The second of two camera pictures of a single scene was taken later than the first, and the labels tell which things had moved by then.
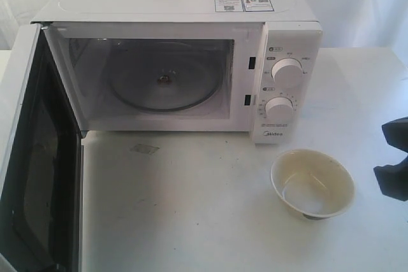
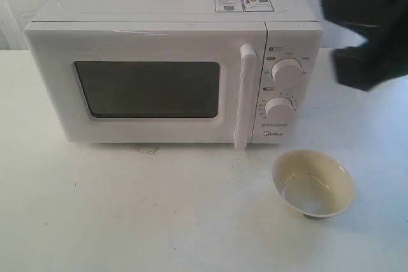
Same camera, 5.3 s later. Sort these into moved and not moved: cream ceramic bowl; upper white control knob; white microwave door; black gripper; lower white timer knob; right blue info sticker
Moved: black gripper; white microwave door
Not moved: lower white timer knob; cream ceramic bowl; upper white control knob; right blue info sticker
